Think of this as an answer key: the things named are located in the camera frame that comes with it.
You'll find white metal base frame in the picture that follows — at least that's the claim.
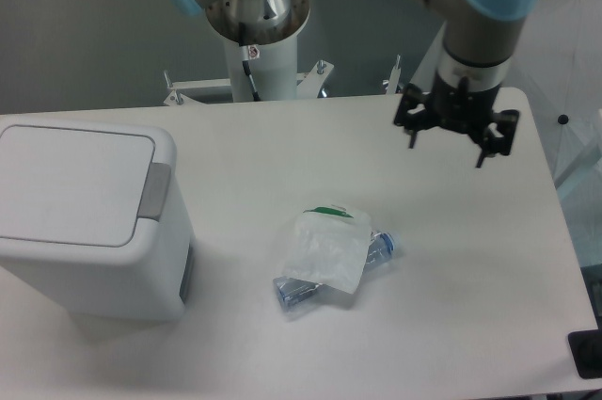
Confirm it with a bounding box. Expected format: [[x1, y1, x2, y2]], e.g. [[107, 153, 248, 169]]
[[163, 59, 335, 106]]

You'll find black device at edge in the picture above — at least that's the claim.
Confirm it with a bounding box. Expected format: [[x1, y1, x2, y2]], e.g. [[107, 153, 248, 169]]
[[567, 329, 601, 379]]

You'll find white plastic pouch green top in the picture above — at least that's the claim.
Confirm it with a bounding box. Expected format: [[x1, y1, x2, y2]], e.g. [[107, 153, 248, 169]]
[[282, 204, 372, 294]]

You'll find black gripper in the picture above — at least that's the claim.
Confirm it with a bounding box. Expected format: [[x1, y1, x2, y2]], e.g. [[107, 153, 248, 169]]
[[393, 72, 520, 168]]

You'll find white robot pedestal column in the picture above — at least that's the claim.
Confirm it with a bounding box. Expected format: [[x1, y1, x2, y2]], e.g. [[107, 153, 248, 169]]
[[205, 0, 309, 93]]

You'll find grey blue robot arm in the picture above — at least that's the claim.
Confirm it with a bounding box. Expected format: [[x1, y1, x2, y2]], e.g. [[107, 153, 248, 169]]
[[171, 0, 536, 159]]

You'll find white push-button trash can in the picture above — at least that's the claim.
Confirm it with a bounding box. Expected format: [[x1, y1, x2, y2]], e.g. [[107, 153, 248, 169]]
[[1, 115, 194, 321]]

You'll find clear plastic water bottle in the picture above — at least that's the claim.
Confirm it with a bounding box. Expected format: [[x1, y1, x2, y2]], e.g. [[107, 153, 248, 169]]
[[273, 227, 401, 313]]

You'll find black cable on pedestal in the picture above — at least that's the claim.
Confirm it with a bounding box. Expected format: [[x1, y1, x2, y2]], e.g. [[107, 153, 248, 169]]
[[237, 22, 262, 103]]

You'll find white umbrella with lettering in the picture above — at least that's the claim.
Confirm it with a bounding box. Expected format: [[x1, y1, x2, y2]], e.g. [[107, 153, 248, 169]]
[[404, 0, 602, 194]]

